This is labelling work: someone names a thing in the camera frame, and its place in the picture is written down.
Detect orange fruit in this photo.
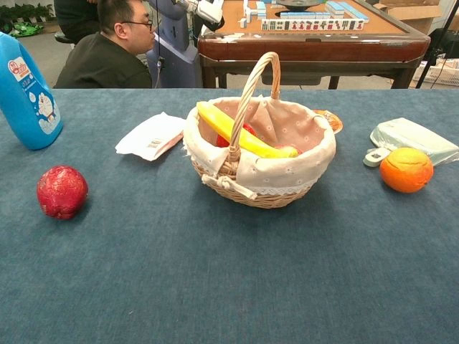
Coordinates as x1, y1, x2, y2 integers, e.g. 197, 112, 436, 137
379, 147, 435, 194

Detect red fruit inside basket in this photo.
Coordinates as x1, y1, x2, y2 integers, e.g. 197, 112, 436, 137
216, 123, 257, 148

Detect wicker basket with cloth liner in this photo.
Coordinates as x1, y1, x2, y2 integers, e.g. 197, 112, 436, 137
181, 52, 337, 210

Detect yellow banana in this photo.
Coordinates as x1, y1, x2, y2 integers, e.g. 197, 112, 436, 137
196, 101, 299, 159

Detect white plastic pouch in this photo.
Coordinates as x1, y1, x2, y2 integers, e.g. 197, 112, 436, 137
115, 111, 187, 162

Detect blue tablecloth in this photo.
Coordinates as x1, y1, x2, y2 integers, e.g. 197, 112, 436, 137
0, 87, 459, 344

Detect orange snack packet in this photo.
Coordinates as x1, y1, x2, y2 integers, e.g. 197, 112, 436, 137
312, 109, 344, 135

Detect blue grey background robot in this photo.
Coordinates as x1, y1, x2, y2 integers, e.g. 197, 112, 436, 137
146, 0, 225, 89

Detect small white tape measure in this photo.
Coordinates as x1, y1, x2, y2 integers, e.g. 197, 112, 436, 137
362, 147, 392, 168

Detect wooden mahjong table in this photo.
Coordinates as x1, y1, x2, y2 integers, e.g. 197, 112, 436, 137
197, 0, 431, 90

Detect red apple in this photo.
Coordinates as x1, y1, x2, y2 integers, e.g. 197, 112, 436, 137
36, 165, 90, 221

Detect row of mahjong tiles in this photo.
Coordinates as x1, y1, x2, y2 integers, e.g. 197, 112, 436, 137
260, 17, 366, 32

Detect man in dark shirt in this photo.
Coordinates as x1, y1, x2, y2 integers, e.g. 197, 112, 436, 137
52, 0, 156, 90

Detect pale green tissue pack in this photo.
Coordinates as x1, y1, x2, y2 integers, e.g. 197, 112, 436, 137
369, 117, 459, 167

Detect blue detergent bottle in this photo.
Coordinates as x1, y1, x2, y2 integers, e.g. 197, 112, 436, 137
0, 31, 65, 151

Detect white plastic crate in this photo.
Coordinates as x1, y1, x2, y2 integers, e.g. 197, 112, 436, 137
412, 59, 459, 88

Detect cardboard box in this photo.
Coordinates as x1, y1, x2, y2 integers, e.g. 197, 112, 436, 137
372, 0, 445, 35

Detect black tripod stand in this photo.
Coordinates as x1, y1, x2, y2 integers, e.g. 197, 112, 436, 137
415, 0, 459, 90

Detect green potted plants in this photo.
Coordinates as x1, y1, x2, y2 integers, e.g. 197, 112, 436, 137
0, 2, 55, 38

